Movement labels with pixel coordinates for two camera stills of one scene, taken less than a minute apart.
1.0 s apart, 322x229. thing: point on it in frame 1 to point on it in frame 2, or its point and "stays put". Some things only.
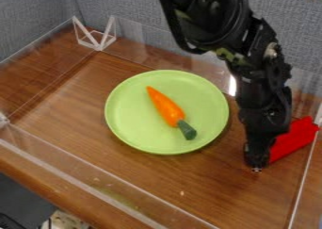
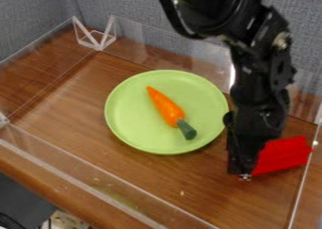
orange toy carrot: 171,112 stays put
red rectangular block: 294,139 to 282,154
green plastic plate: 139,123 stays put
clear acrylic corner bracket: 95,39 stays put
